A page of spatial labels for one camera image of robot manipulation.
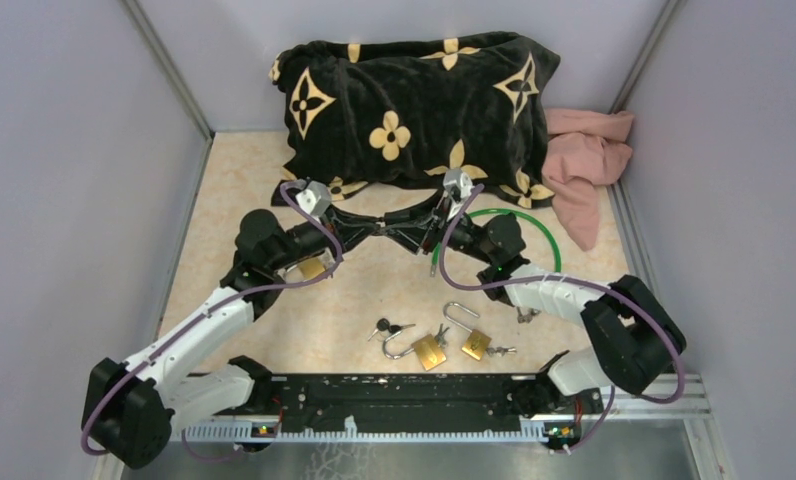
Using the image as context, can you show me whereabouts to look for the keys of padlock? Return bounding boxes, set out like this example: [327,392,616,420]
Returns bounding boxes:
[486,346,517,357]
[434,324,449,350]

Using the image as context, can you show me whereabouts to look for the black u-lock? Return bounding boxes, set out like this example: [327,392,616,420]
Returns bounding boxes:
[377,211,416,236]

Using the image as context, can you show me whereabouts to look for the black headed keys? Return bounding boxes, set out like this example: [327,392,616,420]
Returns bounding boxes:
[367,318,414,341]

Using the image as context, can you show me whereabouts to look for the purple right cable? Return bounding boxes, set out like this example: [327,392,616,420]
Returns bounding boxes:
[437,183,687,405]

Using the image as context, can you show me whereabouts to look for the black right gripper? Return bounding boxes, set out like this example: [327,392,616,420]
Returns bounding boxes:
[379,191,493,266]

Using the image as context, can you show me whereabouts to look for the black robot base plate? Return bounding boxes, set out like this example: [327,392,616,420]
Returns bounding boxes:
[225,358,604,439]

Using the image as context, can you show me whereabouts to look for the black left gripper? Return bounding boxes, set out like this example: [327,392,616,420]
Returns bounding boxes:
[270,205,382,273]

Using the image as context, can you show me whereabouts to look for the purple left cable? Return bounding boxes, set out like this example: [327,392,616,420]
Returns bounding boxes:
[80,180,345,457]

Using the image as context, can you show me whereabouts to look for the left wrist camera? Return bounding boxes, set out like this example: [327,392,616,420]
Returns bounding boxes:
[295,181,332,218]

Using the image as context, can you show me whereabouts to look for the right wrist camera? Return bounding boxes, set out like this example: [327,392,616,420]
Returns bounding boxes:
[442,168,473,220]

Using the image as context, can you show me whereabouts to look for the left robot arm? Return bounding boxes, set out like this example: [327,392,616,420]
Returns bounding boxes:
[80,207,383,468]

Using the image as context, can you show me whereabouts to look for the brass padlock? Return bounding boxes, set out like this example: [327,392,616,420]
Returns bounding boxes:
[283,258,330,283]
[381,332,447,372]
[442,301,491,361]

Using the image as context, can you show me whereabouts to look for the black floral plush blanket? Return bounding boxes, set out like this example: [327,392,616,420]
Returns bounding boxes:
[268,31,560,209]

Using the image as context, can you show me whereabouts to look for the silver cable lock keys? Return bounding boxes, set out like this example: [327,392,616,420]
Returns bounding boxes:
[516,307,541,324]

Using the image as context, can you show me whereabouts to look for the keys of left padlock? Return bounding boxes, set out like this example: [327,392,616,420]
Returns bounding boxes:
[434,324,449,350]

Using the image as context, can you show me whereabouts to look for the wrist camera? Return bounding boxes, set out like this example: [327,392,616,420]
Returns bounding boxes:
[295,181,332,218]
[442,168,473,220]

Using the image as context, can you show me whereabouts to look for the green cable lock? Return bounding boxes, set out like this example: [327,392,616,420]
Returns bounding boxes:
[428,207,564,278]

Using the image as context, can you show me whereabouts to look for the keys of right padlock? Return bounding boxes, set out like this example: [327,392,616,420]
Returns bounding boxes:
[486,346,517,357]

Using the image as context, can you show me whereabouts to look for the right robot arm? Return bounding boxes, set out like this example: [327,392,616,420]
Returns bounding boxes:
[382,194,686,412]

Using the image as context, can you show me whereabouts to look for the purple cable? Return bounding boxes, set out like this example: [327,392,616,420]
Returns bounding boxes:
[437,183,687,405]
[80,180,345,457]

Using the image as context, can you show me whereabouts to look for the pink cloth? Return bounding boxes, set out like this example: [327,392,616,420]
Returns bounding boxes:
[542,108,635,251]

